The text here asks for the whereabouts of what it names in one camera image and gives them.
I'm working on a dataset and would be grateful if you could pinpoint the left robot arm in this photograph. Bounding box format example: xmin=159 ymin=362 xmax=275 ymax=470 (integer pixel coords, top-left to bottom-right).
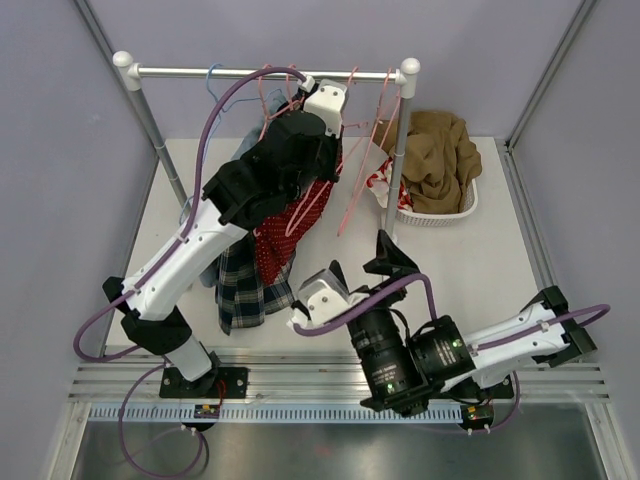
xmin=103 ymin=107 xmax=343 ymax=397

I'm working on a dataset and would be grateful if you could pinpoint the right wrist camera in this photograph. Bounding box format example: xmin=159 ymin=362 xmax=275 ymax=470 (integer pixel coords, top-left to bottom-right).
xmin=287 ymin=269 xmax=370 ymax=337

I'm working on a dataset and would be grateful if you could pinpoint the circuit board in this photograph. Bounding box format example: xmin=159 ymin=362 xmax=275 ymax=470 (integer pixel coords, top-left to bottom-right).
xmin=461 ymin=405 xmax=494 ymax=424
xmin=194 ymin=404 xmax=220 ymax=419

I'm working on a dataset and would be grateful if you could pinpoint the brown tan skirt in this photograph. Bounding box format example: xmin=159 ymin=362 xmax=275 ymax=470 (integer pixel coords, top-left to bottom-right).
xmin=398 ymin=110 xmax=482 ymax=215

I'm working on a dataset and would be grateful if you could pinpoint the red polka dot skirt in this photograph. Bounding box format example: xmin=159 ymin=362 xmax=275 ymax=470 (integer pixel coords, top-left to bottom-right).
xmin=252 ymin=149 xmax=346 ymax=286

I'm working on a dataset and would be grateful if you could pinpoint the dark plaid skirt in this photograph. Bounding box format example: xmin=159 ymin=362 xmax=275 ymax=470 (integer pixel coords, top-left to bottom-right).
xmin=214 ymin=238 xmax=295 ymax=336

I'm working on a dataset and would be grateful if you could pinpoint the right circuit board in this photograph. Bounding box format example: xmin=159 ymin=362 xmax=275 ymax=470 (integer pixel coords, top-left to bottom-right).
xmin=461 ymin=405 xmax=494 ymax=424

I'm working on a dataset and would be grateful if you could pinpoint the silver white clothes rack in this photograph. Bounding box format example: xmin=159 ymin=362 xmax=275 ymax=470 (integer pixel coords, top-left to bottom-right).
xmin=112 ymin=51 xmax=421 ymax=217

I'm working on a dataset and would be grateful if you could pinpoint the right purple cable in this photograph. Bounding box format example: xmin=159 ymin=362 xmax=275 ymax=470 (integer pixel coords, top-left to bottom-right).
xmin=292 ymin=272 xmax=612 ymax=436

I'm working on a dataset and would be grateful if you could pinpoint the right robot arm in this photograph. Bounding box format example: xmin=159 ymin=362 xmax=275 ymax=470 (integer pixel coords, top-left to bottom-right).
xmin=347 ymin=231 xmax=597 ymax=417

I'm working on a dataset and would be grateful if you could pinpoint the left circuit board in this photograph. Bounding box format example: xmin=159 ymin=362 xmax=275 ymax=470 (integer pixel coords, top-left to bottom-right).
xmin=194 ymin=404 xmax=220 ymax=419

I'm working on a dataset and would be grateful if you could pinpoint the light blue denim skirt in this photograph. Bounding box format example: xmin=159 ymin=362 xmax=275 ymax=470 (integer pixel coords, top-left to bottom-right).
xmin=179 ymin=89 xmax=288 ymax=288

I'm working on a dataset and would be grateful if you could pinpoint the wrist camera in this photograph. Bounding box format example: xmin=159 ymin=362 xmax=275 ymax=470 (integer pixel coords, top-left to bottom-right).
xmin=297 ymin=75 xmax=349 ymax=138
xmin=287 ymin=269 xmax=370 ymax=337

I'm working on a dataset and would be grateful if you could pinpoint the purple cable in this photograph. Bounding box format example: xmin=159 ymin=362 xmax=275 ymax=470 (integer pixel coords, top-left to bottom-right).
xmin=73 ymin=68 xmax=309 ymax=476
xmin=292 ymin=272 xmax=612 ymax=436

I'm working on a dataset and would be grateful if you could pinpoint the red poppy print skirt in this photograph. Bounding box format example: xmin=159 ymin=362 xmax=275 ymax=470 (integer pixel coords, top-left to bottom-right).
xmin=365 ymin=157 xmax=413 ymax=212

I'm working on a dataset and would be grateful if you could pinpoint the white perforated plastic basket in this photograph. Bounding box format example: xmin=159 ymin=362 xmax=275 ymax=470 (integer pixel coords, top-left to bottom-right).
xmin=396 ymin=180 xmax=479 ymax=227

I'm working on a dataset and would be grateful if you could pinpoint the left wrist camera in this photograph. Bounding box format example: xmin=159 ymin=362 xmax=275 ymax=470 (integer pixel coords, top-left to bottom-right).
xmin=297 ymin=75 xmax=349 ymax=138

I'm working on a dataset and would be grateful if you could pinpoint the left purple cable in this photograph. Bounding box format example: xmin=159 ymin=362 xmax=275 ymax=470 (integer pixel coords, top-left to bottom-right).
xmin=73 ymin=68 xmax=309 ymax=476

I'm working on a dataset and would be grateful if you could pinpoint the aluminium mounting rail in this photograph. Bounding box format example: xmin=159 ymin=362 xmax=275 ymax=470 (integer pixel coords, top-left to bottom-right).
xmin=66 ymin=354 xmax=610 ymax=424

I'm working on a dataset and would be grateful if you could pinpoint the blue wire hanger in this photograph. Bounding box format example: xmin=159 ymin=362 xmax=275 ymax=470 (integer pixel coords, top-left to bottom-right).
xmin=205 ymin=61 xmax=261 ymax=119

